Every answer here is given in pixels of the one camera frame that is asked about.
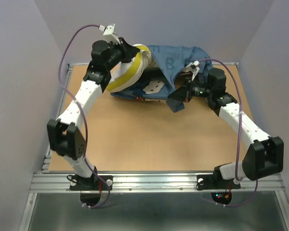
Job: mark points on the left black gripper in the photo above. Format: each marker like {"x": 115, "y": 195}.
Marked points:
{"x": 129, "y": 51}

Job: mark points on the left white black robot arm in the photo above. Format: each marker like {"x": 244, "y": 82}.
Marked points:
{"x": 64, "y": 133}

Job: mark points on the blue lettered pillowcase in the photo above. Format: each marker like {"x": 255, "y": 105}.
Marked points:
{"x": 171, "y": 61}

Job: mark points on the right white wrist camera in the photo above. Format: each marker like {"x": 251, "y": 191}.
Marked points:
{"x": 192, "y": 67}

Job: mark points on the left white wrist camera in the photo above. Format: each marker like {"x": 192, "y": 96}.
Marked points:
{"x": 110, "y": 33}

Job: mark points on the white pillow yellow edge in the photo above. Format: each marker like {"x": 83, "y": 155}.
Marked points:
{"x": 135, "y": 79}

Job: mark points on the aluminium mounting rail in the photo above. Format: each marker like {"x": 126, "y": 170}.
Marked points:
{"x": 149, "y": 182}

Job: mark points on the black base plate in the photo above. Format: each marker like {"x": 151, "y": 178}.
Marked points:
{"x": 78, "y": 183}
{"x": 210, "y": 182}

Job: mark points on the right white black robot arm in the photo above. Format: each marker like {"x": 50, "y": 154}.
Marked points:
{"x": 265, "y": 154}

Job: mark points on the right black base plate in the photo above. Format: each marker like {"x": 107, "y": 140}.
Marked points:
{"x": 210, "y": 182}

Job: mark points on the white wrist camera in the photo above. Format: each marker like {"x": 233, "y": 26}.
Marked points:
{"x": 110, "y": 33}
{"x": 192, "y": 67}

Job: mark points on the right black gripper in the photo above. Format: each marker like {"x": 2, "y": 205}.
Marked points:
{"x": 179, "y": 95}

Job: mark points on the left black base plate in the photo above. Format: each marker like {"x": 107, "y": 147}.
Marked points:
{"x": 78, "y": 183}

